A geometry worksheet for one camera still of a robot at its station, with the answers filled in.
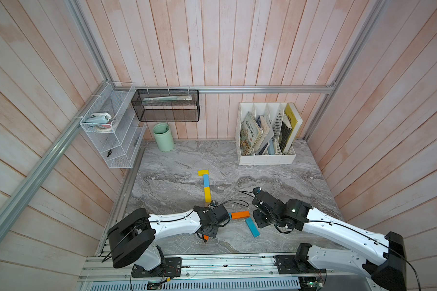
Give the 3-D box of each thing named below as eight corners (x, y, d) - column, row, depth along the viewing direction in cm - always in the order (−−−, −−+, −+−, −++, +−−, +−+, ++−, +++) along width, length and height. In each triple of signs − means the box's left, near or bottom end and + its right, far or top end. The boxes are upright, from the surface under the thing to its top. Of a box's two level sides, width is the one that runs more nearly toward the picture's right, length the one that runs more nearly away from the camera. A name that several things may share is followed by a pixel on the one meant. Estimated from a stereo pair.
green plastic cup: (156, 151, 117) (150, 134, 105) (160, 140, 124) (154, 122, 112) (173, 151, 117) (168, 134, 105) (176, 140, 124) (171, 122, 112)
